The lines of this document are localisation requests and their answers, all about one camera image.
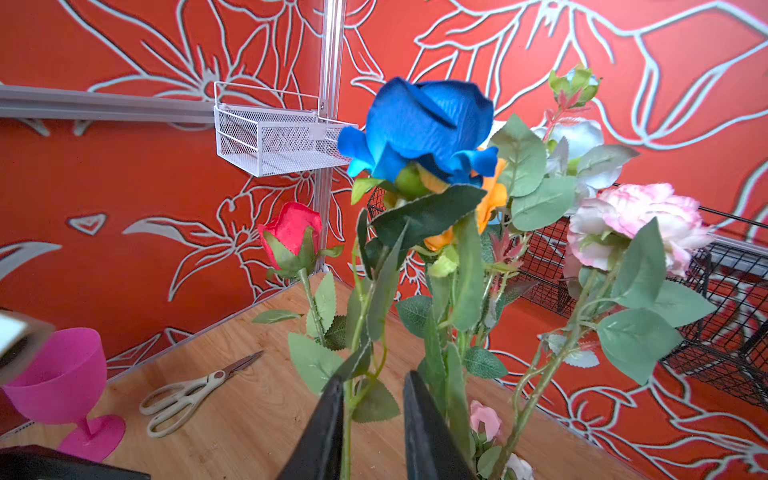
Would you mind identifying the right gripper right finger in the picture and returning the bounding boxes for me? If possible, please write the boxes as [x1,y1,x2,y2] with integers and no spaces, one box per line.
[403,371,475,480]

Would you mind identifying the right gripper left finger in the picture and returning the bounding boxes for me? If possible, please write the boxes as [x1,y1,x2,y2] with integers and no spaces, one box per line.
[277,376,344,480]

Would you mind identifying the orange yellow rose stem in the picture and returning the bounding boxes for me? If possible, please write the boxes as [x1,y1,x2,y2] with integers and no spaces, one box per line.
[422,155,511,349]

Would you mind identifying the red rosebud stem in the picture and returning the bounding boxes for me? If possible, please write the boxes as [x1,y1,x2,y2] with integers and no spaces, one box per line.
[258,202,344,395]

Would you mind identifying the pink mottled flower stem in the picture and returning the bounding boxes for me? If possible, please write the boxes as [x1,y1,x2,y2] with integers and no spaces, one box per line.
[491,183,715,479]

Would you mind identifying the pale blue flower stem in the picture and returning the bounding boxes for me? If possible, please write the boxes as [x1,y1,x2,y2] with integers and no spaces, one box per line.
[486,65,639,232]

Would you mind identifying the small pink rose stem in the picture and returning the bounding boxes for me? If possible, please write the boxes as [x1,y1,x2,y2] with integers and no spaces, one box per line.
[470,400,503,442]

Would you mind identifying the pink plastic cup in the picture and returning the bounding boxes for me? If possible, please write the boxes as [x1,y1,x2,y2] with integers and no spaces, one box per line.
[3,327,126,462]

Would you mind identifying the clear plastic bin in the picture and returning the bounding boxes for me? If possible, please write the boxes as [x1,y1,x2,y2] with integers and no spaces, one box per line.
[212,81,349,177]

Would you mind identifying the white handled scissors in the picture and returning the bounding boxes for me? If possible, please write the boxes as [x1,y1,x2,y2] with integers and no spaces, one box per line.
[139,350,264,438]

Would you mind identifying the black wire basket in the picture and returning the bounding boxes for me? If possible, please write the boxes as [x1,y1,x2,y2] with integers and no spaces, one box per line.
[365,185,768,412]

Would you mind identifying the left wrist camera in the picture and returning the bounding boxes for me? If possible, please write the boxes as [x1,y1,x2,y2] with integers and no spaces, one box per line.
[0,308,56,386]

